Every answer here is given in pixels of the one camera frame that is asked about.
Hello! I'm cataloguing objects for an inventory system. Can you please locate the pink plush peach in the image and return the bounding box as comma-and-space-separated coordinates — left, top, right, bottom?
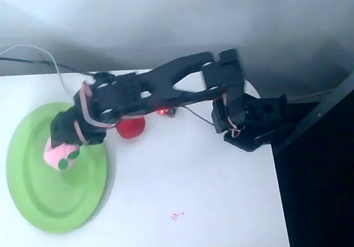
43, 138, 81, 171

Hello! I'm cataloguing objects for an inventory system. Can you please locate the green oval plastic plate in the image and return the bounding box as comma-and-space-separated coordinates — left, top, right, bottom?
5, 102, 108, 234

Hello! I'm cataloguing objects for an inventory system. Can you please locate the red plush apple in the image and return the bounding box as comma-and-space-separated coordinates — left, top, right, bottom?
115, 116, 147, 139

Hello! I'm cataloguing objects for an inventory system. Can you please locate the control board with red LED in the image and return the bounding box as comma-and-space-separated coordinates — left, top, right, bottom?
157, 107, 177, 118

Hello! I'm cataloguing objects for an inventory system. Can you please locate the grey metal bar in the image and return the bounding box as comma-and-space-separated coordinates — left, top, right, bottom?
272, 72, 354, 155

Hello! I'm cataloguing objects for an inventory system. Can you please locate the red white servo wire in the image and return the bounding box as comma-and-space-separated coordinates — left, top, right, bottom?
72, 81, 244, 144

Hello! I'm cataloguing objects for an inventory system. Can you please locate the white USB cable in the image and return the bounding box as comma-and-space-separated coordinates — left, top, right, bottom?
0, 45, 71, 92

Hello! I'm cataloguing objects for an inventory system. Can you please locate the black power cable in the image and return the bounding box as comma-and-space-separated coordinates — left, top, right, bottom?
0, 56, 96, 77

